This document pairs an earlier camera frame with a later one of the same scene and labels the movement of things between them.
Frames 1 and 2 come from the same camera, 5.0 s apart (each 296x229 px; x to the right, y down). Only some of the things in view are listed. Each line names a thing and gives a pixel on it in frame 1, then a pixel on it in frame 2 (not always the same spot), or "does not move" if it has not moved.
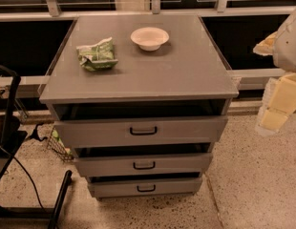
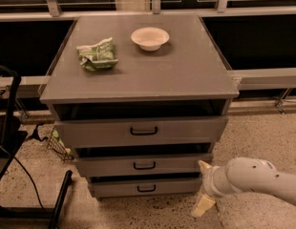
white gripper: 289,47 → 210,181
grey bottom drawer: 127,186 does not move
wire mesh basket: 58,147 does not move
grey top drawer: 140,134 does not move
